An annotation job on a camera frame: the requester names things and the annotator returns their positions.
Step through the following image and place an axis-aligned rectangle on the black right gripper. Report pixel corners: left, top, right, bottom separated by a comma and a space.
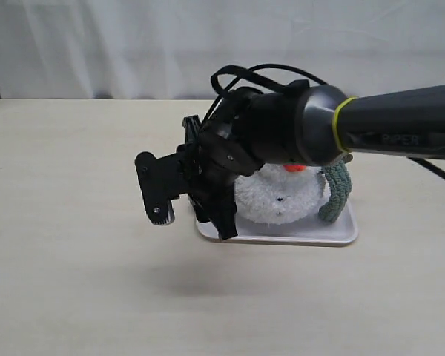
183, 87, 267, 241

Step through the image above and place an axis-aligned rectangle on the white plush snowman toy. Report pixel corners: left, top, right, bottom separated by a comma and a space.
234, 164, 326, 225

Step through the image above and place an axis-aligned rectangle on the green fuzzy scarf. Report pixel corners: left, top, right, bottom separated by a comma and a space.
317, 161, 352, 223

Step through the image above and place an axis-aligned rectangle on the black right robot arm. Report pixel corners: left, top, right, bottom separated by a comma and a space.
185, 79, 445, 240

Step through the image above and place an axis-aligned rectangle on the white rectangular plastic tray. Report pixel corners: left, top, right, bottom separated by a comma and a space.
187, 194, 359, 248

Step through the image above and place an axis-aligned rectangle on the white backdrop curtain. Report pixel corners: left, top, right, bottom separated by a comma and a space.
0, 0, 445, 99

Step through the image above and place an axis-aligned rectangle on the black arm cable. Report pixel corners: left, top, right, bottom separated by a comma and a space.
198, 63, 329, 131

